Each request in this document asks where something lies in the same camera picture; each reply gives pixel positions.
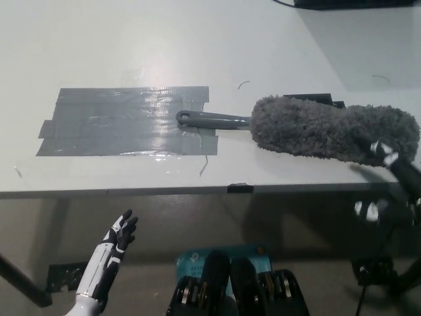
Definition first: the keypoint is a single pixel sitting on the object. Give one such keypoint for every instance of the black metal table leg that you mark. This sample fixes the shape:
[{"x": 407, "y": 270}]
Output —
[{"x": 23, "y": 283}]

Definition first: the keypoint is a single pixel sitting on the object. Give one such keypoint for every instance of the black tape square patch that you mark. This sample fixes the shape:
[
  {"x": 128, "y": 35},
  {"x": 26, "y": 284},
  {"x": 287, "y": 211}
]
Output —
[{"x": 309, "y": 97}]

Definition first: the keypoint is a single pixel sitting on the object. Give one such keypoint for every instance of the black tape floor patch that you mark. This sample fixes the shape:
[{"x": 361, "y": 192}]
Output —
[{"x": 64, "y": 278}]

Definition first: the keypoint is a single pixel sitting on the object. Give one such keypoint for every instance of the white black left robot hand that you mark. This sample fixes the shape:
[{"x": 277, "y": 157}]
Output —
[{"x": 105, "y": 260}]

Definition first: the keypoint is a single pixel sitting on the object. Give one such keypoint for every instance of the short black thread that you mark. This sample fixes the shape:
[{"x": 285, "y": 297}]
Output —
[
  {"x": 243, "y": 84},
  {"x": 381, "y": 77}
]

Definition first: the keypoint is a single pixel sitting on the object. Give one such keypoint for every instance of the grey duct tape patch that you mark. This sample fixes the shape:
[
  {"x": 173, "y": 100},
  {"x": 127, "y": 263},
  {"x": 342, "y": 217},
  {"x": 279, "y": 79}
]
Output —
[{"x": 115, "y": 121}]

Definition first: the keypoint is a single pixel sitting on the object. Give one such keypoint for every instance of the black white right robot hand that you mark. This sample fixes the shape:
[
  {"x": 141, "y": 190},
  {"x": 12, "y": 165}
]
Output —
[{"x": 406, "y": 174}]

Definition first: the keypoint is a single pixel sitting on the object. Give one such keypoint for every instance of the grey fluffy duster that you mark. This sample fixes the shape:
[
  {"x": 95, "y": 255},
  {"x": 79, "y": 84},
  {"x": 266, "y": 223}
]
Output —
[{"x": 306, "y": 128}]

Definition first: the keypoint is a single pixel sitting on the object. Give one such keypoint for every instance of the black flat device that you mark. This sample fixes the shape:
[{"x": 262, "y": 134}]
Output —
[{"x": 355, "y": 3}]

